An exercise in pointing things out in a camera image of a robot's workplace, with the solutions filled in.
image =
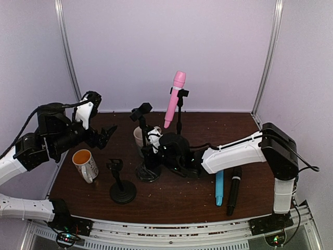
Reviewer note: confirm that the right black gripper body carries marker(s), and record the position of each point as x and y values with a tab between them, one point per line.
148	152

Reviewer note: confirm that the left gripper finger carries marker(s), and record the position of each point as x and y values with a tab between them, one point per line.
109	131
102	141

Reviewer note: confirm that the taped base microphone stand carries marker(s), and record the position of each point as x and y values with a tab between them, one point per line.
143	125

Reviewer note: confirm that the black microphone stand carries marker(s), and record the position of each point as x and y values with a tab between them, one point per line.
122	191
181	94

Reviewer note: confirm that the pink toy microphone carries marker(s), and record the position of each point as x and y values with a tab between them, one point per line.
178	84

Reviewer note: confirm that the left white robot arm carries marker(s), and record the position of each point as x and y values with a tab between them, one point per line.
49	131

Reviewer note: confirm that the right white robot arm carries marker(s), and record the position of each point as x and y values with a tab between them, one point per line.
270	145

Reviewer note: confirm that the yellow inside cup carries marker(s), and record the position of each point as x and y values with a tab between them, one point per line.
85	165

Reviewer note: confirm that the white ceramic mug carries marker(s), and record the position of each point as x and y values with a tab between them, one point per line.
137	133

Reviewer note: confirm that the blue toy microphone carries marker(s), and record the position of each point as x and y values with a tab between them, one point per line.
219	188

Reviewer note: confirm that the black toy microphone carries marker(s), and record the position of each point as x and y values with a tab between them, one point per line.
234	189

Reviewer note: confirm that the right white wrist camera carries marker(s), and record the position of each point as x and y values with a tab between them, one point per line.
153	138

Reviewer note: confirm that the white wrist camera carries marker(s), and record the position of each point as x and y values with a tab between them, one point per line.
83	112
153	138

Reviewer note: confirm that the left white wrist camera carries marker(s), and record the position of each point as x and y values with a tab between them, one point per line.
83	112

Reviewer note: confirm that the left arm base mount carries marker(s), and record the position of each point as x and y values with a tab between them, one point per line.
68	228

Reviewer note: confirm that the front aluminium rail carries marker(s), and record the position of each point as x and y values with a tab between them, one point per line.
232	234

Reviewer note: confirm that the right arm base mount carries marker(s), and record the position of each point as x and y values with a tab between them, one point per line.
274	227

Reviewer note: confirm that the left aluminium frame post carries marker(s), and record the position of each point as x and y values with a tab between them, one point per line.
66	48

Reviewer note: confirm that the aluminium frame post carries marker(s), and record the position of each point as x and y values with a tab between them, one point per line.
275	30
66	48

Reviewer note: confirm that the right aluminium frame post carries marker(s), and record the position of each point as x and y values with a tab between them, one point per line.
275	30

